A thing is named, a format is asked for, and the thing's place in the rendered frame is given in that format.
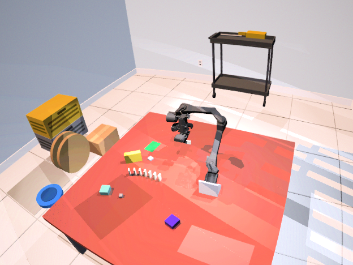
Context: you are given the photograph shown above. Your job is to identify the yellow rectangular block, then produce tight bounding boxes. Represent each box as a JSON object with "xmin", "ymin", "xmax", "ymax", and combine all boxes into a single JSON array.
[{"xmin": 124, "ymin": 150, "xmax": 143, "ymax": 164}]

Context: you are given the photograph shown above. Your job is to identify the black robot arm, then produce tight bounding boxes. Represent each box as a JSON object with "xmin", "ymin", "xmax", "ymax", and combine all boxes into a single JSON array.
[{"xmin": 166, "ymin": 102, "xmax": 227, "ymax": 184}]

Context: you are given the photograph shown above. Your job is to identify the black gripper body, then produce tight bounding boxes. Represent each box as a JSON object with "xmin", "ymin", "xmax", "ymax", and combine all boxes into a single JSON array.
[{"xmin": 174, "ymin": 123, "xmax": 193, "ymax": 143}]

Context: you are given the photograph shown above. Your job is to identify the purple block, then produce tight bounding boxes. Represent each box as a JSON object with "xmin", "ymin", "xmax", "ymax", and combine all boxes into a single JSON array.
[{"xmin": 164, "ymin": 214, "xmax": 180, "ymax": 229}]

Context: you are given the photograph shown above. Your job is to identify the green flat rectangular block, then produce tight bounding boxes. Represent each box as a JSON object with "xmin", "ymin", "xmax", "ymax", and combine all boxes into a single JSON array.
[{"xmin": 144, "ymin": 141, "xmax": 160, "ymax": 152}]

